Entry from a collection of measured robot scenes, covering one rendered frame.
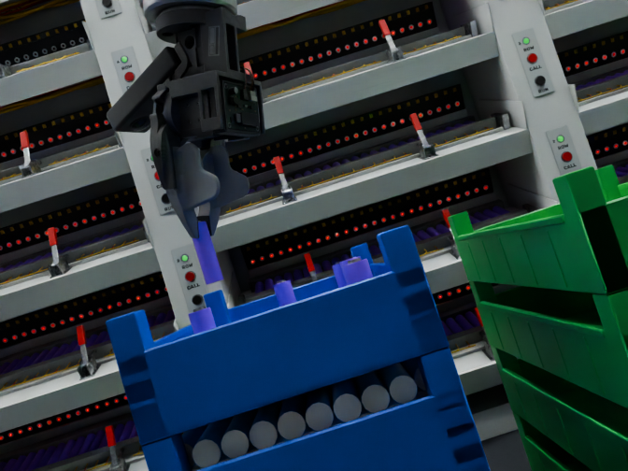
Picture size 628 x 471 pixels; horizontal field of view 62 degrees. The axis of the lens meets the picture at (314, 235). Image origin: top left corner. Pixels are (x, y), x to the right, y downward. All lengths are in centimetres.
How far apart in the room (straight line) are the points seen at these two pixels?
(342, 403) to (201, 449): 9
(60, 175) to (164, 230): 21
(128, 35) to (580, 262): 88
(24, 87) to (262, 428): 88
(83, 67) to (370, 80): 52
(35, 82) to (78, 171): 18
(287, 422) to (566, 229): 22
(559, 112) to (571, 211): 69
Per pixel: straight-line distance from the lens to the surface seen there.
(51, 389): 106
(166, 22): 54
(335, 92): 98
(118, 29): 108
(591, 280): 38
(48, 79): 110
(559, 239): 40
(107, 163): 102
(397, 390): 35
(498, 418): 106
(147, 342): 35
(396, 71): 100
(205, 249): 54
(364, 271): 35
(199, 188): 51
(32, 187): 107
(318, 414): 35
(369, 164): 102
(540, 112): 104
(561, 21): 112
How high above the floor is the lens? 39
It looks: 3 degrees up
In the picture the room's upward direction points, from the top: 18 degrees counter-clockwise
